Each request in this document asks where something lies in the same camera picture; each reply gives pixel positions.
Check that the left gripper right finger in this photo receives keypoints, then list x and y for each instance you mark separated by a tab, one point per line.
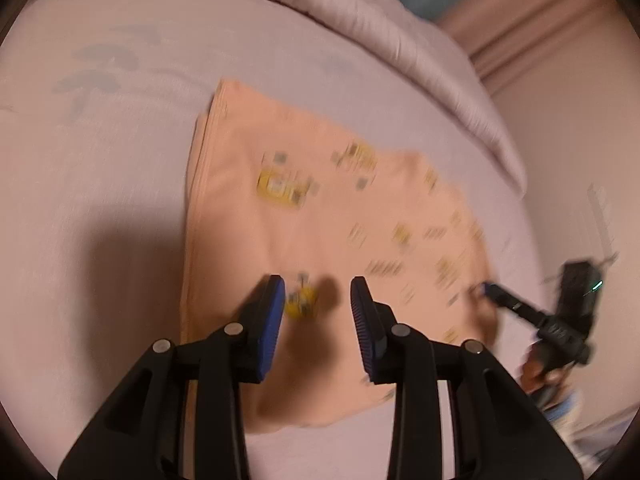
498	432

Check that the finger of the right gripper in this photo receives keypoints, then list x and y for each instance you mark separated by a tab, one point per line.
502	298

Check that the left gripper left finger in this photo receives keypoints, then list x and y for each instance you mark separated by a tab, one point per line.
181	403

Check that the peach duck print shirt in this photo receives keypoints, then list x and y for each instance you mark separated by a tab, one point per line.
277	190

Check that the person right hand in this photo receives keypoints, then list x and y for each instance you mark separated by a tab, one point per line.
533	377

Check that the white power strip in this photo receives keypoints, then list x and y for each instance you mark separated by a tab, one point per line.
603	220

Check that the pink curtain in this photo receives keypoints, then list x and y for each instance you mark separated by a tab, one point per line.
504	38

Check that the pink folded quilt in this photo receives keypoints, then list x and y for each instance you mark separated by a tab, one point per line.
428	57

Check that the pink bed sheet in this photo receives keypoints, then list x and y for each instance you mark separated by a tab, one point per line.
99	100

